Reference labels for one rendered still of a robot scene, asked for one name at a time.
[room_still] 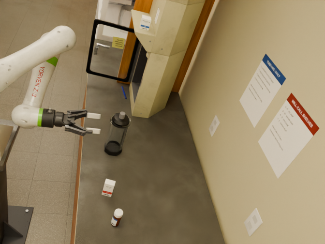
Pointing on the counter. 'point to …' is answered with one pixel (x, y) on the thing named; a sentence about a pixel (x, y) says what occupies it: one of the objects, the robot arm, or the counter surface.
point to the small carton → (145, 22)
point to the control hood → (145, 37)
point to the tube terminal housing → (165, 54)
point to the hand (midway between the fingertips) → (96, 123)
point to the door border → (93, 48)
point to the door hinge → (135, 62)
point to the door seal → (92, 48)
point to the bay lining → (140, 66)
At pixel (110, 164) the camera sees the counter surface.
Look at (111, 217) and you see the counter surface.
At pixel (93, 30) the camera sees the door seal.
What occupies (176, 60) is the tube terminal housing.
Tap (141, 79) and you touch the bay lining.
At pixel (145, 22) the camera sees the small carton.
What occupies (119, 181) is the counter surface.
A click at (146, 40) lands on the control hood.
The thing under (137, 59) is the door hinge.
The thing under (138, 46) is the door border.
